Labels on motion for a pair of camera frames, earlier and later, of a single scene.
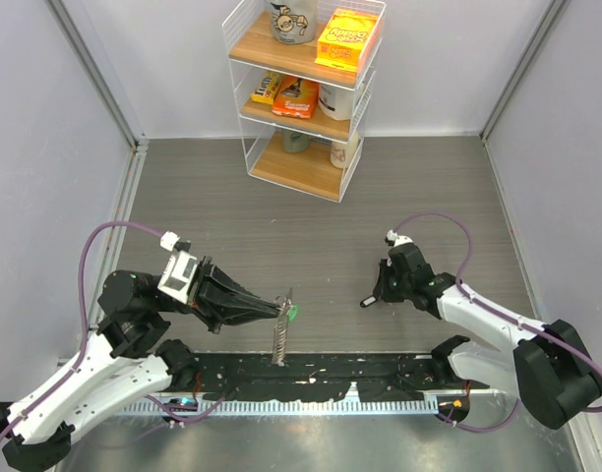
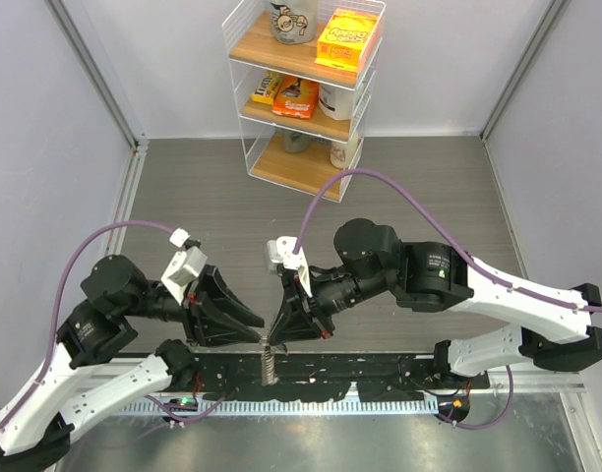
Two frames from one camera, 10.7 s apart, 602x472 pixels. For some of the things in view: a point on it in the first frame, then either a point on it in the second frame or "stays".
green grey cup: (294, 142) stays
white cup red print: (341, 153) stays
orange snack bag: (297, 97) stays
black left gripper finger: (232, 286) → (215, 290)
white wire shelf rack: (303, 70) stays
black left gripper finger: (216, 315) → (217, 332)
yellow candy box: (267, 88) stays
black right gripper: (382, 289) → (290, 323)
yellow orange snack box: (346, 39) stays
